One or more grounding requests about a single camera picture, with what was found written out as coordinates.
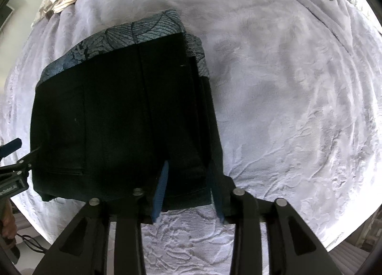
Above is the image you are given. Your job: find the dark teal patterned pant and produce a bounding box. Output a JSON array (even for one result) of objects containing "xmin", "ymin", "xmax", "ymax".
[{"xmin": 30, "ymin": 10, "xmax": 223, "ymax": 212}]

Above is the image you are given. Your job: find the person's left hand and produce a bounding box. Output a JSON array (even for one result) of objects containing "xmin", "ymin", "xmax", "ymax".
[{"xmin": 1, "ymin": 199, "xmax": 17, "ymax": 239}]

